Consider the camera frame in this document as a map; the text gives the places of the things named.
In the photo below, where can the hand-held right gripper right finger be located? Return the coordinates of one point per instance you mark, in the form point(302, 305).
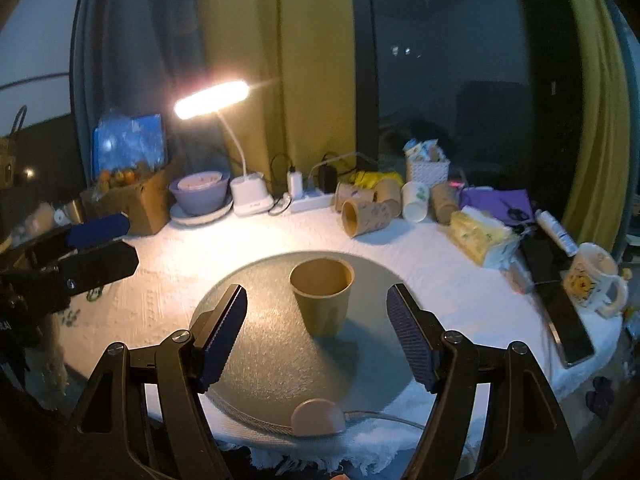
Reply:
point(407, 330)

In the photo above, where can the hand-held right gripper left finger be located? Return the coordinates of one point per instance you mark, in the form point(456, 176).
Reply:
point(225, 335)

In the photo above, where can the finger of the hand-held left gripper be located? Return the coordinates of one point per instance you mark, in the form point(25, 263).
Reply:
point(100, 265)
point(100, 227)

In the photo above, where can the plain brown paper cup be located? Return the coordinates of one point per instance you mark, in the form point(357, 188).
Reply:
point(320, 310)

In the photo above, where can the printed brown paper cup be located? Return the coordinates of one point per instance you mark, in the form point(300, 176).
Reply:
point(389, 191)
point(350, 195)
point(444, 202)
point(370, 217)

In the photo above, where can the white printed paper cup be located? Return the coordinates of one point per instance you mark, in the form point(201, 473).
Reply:
point(415, 202)

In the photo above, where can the cardboard box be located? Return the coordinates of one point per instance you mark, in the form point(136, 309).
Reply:
point(145, 205)

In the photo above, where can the pile of small oranges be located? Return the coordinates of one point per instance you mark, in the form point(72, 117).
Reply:
point(122, 176)

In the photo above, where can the round grey glass mat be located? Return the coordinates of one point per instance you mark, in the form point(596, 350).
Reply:
point(280, 360)

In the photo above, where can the blue plastic bag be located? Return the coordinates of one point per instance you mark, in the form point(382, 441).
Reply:
point(130, 140)

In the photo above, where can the pale round plate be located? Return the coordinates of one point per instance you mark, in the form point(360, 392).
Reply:
point(200, 217)

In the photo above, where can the purple bowl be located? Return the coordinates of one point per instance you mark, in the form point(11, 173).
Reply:
point(197, 195)

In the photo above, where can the yellow tissue pack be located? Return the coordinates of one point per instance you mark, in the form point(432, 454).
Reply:
point(480, 235)

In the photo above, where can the round pink controller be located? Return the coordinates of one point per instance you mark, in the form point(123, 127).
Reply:
point(317, 417)

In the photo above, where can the white desk lamp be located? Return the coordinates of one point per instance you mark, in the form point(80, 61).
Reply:
point(250, 195)

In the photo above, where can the black flat case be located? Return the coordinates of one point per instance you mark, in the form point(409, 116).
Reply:
point(542, 260)

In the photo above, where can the purple cloth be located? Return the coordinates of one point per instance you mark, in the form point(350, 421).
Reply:
point(490, 200)

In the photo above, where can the yellow plastic bag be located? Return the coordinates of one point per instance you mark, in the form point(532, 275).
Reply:
point(377, 178)

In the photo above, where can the white power strip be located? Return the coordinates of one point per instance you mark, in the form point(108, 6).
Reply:
point(312, 202)

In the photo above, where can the black smartphone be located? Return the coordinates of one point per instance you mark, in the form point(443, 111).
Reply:
point(567, 322)

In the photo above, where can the white woven basket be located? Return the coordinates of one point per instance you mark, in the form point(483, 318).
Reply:
point(427, 171)

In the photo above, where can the white charger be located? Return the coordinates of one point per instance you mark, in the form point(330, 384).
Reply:
point(295, 182)

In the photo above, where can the black charger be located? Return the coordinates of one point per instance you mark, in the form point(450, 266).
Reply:
point(328, 177)

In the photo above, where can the white tube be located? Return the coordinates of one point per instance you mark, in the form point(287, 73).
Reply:
point(555, 232)

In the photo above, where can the bunch of snack packets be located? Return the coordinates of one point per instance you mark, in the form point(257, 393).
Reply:
point(425, 150)

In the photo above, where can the grey curtain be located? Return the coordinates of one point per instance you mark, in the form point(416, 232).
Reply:
point(135, 50)

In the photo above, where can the cream printed mug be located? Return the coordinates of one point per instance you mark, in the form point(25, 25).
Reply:
point(587, 280)

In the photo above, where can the yellow curtain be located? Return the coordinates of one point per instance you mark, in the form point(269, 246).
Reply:
point(300, 60)
point(595, 110)

